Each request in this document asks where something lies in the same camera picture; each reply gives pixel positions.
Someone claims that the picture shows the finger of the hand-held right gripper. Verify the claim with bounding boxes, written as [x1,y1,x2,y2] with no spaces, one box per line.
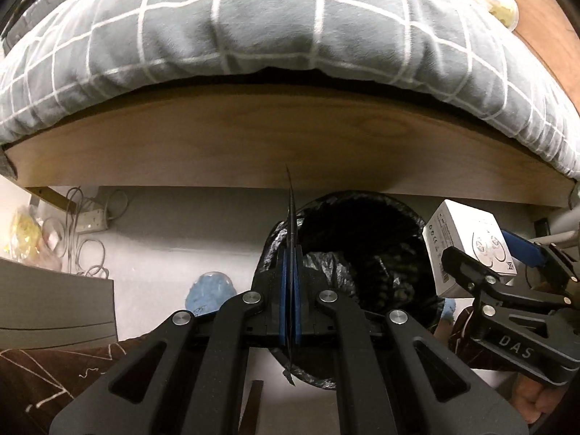
[501,230,580,297]
[440,245,574,338]

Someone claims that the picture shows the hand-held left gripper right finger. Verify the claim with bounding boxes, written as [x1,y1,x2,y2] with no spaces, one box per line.
[292,245,531,435]

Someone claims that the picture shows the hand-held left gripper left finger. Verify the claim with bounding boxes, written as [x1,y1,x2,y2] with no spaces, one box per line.
[49,242,291,435]

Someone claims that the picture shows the white cardboard box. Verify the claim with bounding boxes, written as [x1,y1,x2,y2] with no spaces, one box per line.
[422,199,518,301]

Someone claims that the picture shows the waste bin with black liner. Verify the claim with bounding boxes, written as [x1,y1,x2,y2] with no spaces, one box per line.
[254,190,447,391]

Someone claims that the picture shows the person's right hand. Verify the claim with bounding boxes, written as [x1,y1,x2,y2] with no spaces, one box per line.
[512,372,567,423]

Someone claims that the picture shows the light blue slipper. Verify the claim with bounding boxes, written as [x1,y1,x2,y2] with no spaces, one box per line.
[436,298,457,328]

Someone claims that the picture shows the blue plastic bag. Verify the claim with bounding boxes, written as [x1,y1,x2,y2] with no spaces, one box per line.
[185,271,239,315]

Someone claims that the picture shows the light wooden side panel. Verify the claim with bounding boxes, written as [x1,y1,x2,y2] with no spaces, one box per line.
[510,0,580,116]

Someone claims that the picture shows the dark grey cabinet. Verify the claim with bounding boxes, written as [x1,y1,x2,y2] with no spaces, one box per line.
[0,256,119,349]

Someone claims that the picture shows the brown patterned pants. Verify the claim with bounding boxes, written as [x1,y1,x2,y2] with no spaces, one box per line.
[0,307,517,435]

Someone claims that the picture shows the grey checked bed sheet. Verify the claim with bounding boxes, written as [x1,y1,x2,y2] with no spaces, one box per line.
[0,0,580,177]

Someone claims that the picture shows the wooden bed frame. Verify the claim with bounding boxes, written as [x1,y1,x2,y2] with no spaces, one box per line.
[7,82,572,209]

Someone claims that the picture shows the white power strip with cables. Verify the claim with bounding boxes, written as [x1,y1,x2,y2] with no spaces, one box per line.
[43,186,130,279]

